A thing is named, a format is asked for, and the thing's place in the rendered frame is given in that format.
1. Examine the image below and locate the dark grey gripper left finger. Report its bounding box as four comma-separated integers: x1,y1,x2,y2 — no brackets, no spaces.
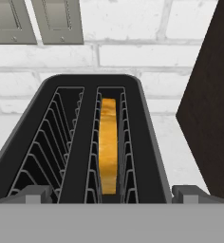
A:
0,184,53,205

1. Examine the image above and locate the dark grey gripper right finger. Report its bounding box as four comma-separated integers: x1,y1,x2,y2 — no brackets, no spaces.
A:
171,184,224,205

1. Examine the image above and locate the black toaster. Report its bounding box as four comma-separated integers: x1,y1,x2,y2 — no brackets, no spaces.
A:
0,73,173,205

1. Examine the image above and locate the golden bread slice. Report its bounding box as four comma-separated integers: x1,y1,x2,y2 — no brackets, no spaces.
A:
98,97,119,196

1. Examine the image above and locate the dark brown cabinet panel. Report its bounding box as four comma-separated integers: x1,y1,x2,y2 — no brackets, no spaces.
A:
175,0,224,203

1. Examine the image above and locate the grey wall switch plate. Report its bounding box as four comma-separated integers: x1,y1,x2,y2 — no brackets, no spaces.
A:
31,0,85,46
0,0,38,46

